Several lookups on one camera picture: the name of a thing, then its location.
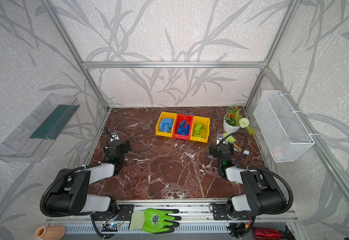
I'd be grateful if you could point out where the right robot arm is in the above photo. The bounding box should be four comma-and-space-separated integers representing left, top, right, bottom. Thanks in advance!
209, 144, 294, 219

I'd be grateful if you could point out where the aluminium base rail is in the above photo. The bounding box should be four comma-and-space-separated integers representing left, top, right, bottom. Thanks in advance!
44, 200, 298, 224

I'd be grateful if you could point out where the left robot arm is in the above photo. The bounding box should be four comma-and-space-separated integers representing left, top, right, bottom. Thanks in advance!
40, 140, 131, 218

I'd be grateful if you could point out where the green lego brick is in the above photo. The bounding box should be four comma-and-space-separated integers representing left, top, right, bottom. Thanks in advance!
194, 122, 205, 138

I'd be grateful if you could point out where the red metallic bottle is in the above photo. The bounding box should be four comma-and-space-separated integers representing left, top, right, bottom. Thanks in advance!
252, 227, 282, 240

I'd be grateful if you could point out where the white wire basket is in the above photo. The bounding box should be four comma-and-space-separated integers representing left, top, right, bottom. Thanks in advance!
254, 91, 315, 163

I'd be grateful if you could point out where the yellow bin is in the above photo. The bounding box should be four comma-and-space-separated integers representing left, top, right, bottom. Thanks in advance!
190, 116, 211, 143
155, 112, 178, 138

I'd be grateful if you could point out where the right yellow bin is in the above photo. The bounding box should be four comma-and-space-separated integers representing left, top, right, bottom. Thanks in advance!
190, 116, 211, 143

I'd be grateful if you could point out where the red bin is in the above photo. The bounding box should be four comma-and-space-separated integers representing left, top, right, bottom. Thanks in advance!
172, 114, 194, 140

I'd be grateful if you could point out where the green spatula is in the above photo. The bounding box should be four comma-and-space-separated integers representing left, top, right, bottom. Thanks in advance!
223, 133, 250, 155

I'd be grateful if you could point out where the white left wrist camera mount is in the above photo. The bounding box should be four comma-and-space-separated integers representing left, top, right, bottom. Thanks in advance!
109, 132, 119, 142

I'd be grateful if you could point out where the clear acrylic shelf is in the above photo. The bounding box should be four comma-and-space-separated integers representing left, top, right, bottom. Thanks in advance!
0, 94, 80, 163

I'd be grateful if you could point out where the terracotta vase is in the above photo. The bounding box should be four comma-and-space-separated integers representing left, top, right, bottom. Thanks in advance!
34, 225, 66, 240

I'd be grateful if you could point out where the potted flower plant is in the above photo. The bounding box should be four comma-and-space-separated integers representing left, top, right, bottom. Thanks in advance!
223, 106, 256, 136

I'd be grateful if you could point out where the green black work glove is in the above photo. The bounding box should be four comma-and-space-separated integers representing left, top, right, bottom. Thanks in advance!
128, 208, 182, 234

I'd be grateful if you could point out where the light blue lego front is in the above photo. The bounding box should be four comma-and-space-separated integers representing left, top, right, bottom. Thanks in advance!
158, 118, 173, 133

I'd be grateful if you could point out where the left yellow bin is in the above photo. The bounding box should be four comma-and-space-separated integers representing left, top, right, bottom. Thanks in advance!
155, 112, 178, 138

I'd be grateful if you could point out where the dark blue lego brick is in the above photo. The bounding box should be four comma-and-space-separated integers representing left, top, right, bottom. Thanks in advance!
177, 120, 190, 136

